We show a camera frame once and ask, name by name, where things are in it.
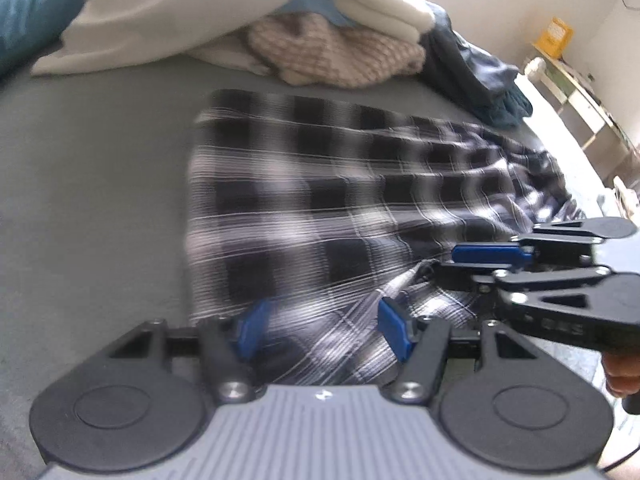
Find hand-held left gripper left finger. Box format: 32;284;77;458
107;300;273;405

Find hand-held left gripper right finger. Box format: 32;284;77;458
377;297;543;405

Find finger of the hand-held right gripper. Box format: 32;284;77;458
434;260;613;295
451;216;638;267

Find black white plaid shirt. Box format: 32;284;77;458
182;89;588;386

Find dark blue clothes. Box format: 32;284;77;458
380;0;533;128

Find person's right hand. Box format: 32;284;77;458
602;352;640;398

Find white wooden desk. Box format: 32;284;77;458
522;42;640;181

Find white round ornament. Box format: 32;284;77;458
522;56;547;83

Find yellow box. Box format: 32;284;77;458
537;17;575;58

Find beige houndstooth sweater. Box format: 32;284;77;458
247;12;426;88

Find cream fleece blanket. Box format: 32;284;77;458
340;0;436;46

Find light blue cloth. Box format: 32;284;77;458
277;0;356;28

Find white smooth cloth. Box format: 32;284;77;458
30;0;361;76

